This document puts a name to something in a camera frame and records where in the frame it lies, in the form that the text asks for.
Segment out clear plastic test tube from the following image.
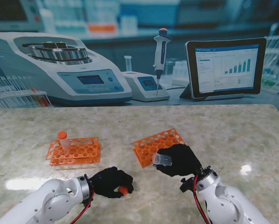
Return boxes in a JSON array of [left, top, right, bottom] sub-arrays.
[[60, 137, 70, 154], [152, 153, 173, 167]]

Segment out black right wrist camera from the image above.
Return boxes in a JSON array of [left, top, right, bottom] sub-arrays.
[[179, 176, 196, 192]]

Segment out orange test tube rack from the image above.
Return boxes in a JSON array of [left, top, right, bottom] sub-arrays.
[[45, 137, 101, 167], [133, 128, 186, 168]]

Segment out printed laboratory backdrop poster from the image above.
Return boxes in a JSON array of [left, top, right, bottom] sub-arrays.
[[0, 0, 279, 110]]

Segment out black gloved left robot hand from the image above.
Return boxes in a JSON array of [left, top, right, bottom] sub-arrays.
[[89, 167, 134, 199]]

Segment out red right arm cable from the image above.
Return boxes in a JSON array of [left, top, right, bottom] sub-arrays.
[[193, 175, 211, 224]]

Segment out red left arm cable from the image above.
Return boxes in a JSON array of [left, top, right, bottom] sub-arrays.
[[70, 189, 95, 224]]

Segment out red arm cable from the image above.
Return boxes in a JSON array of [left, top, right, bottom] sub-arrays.
[[70, 189, 95, 224], [193, 175, 211, 224]]

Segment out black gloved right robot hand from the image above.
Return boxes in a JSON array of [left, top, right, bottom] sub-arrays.
[[153, 143, 202, 177]]

